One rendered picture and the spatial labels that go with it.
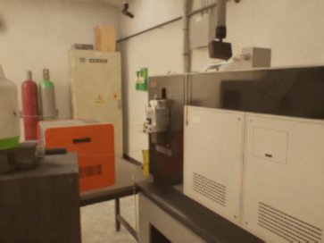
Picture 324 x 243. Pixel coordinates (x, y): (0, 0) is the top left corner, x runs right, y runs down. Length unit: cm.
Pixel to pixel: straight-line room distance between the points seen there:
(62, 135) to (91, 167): 28
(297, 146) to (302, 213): 22
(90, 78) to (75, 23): 99
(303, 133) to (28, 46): 433
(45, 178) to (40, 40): 414
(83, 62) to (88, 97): 57
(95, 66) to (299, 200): 397
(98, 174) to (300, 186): 124
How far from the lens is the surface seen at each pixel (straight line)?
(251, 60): 140
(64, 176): 75
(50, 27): 486
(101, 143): 177
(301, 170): 96
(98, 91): 456
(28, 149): 82
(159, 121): 148
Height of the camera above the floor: 138
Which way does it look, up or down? 8 degrees down
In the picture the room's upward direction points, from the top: straight up
